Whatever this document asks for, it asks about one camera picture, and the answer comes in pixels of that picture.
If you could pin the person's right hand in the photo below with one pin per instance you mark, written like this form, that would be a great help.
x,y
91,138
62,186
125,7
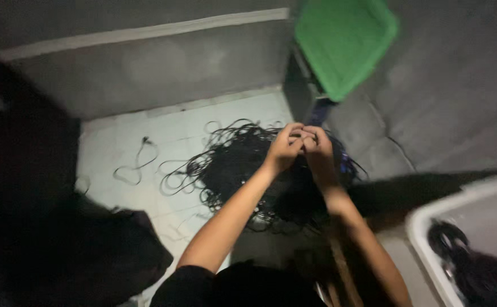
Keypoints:
x,y
319,155

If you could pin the person's black shirt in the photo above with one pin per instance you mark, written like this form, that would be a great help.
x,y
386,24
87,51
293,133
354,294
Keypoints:
x,y
231,285

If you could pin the person's left hand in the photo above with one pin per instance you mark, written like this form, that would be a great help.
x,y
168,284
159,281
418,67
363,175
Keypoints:
x,y
283,149

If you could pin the white plastic tub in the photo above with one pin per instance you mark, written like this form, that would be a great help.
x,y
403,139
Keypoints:
x,y
466,238

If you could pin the black bag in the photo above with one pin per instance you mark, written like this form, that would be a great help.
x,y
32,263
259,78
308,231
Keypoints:
x,y
61,238

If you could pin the person's right fingers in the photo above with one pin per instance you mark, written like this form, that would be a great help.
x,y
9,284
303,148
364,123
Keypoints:
x,y
310,137

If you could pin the green plastic basin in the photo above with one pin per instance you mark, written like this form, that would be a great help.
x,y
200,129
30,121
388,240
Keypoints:
x,y
343,44

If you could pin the person's left fingers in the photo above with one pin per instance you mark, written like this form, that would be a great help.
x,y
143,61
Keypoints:
x,y
295,133

